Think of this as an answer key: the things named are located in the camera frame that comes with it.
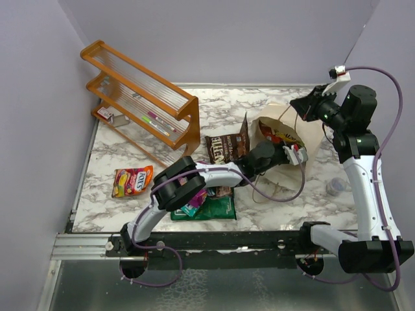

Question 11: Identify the purple snack bag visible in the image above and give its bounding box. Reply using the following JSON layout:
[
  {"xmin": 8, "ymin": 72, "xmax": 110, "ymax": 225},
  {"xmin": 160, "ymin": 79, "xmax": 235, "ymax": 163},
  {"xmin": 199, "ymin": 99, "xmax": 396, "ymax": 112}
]
[{"xmin": 189, "ymin": 189, "xmax": 208, "ymax": 208}]

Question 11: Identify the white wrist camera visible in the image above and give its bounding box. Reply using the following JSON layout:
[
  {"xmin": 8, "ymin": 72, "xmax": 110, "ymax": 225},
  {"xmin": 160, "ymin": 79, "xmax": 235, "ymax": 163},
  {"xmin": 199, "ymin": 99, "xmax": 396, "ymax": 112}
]
[
  {"xmin": 284, "ymin": 144, "xmax": 308, "ymax": 166},
  {"xmin": 322, "ymin": 65, "xmax": 351, "ymax": 96}
]

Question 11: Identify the yellow green snack bag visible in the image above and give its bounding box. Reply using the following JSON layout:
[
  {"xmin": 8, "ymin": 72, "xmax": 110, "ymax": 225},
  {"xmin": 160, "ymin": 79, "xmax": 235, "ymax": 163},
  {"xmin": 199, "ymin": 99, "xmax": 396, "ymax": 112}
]
[{"xmin": 275, "ymin": 127, "xmax": 305, "ymax": 148}]

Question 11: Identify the green marker pen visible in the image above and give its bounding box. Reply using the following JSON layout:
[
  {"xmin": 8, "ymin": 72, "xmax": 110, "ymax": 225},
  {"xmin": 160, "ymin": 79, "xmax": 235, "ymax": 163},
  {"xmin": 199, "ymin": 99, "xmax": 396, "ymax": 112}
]
[{"xmin": 142, "ymin": 116, "xmax": 170, "ymax": 137}]

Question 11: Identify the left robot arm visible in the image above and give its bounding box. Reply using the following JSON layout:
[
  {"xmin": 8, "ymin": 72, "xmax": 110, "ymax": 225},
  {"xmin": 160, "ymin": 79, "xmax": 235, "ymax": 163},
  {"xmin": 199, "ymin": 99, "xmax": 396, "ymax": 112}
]
[{"xmin": 120, "ymin": 140, "xmax": 300, "ymax": 256}]

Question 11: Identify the brown sea salt bag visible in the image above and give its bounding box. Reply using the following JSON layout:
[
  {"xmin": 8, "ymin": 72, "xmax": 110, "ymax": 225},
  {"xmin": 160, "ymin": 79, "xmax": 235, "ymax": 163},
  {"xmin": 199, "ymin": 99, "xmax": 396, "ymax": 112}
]
[{"xmin": 205, "ymin": 115, "xmax": 250, "ymax": 164}]

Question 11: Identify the orange wooden shelf rack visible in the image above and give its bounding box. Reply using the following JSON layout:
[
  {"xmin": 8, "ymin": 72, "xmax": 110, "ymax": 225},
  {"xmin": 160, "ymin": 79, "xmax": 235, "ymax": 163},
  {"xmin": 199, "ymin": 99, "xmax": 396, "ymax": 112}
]
[{"xmin": 80, "ymin": 40, "xmax": 201, "ymax": 167}]

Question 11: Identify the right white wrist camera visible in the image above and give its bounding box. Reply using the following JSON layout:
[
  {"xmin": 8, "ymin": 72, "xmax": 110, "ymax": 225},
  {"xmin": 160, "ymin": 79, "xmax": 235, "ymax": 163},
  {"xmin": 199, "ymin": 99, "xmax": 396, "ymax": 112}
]
[{"xmin": 322, "ymin": 65, "xmax": 351, "ymax": 96}]

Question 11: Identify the red white small box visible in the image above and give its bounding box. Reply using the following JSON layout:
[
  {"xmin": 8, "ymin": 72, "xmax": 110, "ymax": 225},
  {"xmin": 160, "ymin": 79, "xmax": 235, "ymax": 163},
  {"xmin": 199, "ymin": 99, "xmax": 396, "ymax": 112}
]
[{"xmin": 97, "ymin": 107, "xmax": 113, "ymax": 121}]

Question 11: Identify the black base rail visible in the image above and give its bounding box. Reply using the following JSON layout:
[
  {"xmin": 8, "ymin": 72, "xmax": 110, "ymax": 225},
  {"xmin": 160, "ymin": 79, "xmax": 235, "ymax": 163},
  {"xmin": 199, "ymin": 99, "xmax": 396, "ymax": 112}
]
[{"xmin": 64, "ymin": 223, "xmax": 377, "ymax": 271}]

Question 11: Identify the pink marker pen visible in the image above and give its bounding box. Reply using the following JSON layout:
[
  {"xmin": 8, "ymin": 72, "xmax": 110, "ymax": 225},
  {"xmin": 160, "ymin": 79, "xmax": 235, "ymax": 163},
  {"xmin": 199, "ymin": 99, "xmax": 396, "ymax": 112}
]
[{"xmin": 148, "ymin": 111, "xmax": 177, "ymax": 132}]

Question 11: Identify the small clear purple cup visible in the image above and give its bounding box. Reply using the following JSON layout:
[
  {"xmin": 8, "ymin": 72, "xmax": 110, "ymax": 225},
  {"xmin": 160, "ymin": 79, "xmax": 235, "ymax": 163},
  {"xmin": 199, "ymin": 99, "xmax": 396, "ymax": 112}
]
[{"xmin": 326, "ymin": 178, "xmax": 348, "ymax": 196}]

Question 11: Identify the green chips bag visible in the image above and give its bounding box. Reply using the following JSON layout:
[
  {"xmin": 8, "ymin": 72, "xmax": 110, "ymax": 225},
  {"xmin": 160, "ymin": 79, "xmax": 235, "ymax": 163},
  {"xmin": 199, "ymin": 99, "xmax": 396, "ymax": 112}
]
[{"xmin": 170, "ymin": 187, "xmax": 237, "ymax": 221}]

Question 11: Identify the beige paper bag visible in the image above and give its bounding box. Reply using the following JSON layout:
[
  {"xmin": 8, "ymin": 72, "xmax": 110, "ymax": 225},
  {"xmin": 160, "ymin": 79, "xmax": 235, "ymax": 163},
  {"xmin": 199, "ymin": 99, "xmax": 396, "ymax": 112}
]
[{"xmin": 250, "ymin": 103, "xmax": 324, "ymax": 203}]

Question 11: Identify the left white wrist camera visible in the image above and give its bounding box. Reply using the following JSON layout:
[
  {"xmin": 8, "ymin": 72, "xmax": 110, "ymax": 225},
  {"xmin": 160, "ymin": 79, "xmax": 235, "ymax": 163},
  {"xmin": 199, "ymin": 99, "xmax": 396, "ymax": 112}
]
[{"xmin": 284, "ymin": 144, "xmax": 308, "ymax": 166}]

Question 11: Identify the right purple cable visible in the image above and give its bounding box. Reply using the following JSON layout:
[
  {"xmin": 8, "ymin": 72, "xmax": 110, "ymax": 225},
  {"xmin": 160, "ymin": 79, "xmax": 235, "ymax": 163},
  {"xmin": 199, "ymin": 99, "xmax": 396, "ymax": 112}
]
[{"xmin": 296, "ymin": 64, "xmax": 405, "ymax": 292}]

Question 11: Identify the red chips bag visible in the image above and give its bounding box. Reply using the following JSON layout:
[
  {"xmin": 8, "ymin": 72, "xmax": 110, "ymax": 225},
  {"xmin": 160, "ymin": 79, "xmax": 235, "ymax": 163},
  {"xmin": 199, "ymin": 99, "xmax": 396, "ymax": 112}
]
[{"xmin": 258, "ymin": 121, "xmax": 283, "ymax": 143}]

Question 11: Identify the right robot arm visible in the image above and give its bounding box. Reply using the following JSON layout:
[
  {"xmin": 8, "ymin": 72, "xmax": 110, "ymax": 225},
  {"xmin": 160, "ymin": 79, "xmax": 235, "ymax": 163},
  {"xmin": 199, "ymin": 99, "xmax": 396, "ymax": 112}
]
[{"xmin": 290, "ymin": 85, "xmax": 414, "ymax": 273}]

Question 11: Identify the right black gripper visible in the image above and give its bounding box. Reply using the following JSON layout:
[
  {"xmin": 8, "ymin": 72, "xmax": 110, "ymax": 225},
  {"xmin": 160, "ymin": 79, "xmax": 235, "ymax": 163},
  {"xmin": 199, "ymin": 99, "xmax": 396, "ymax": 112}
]
[{"xmin": 291, "ymin": 84, "xmax": 349, "ymax": 131}]

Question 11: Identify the orange red snack bag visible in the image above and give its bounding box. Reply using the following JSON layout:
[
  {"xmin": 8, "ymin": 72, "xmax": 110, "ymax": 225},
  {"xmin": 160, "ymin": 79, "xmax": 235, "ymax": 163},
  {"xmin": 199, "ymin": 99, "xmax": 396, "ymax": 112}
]
[{"xmin": 112, "ymin": 165, "xmax": 154, "ymax": 198}]

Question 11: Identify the teal snack bag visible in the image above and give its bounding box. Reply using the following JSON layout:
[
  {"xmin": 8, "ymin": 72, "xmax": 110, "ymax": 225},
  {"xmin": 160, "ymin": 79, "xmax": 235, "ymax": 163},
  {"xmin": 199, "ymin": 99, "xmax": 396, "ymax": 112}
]
[{"xmin": 181, "ymin": 203, "xmax": 201, "ymax": 217}]

